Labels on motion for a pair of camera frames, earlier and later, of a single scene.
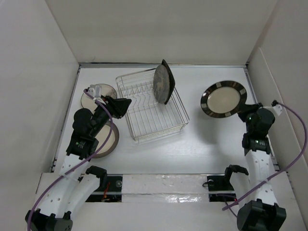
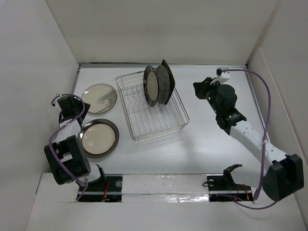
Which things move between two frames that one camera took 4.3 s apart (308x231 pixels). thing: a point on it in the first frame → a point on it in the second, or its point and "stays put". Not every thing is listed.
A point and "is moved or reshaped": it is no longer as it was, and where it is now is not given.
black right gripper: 245,108 → 200,88
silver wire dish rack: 147,118 stays put
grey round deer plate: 161,83 stays put
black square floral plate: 172,81 stays put
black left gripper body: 109,108 → 79,106
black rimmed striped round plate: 222,99 is moved or reshaped
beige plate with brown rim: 111,144 stays put
